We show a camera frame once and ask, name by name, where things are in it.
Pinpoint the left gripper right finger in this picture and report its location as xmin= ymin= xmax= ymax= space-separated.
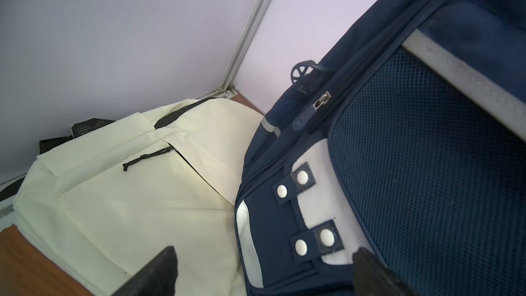
xmin=353 ymin=247 xmax=417 ymax=296

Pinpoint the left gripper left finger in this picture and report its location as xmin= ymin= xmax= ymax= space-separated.
xmin=112 ymin=246 xmax=178 ymax=296

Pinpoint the cream white backpack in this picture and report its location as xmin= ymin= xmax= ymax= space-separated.
xmin=14 ymin=99 xmax=262 ymax=295

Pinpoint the navy blue backpack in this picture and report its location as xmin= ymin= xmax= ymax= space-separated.
xmin=235 ymin=0 xmax=525 ymax=295

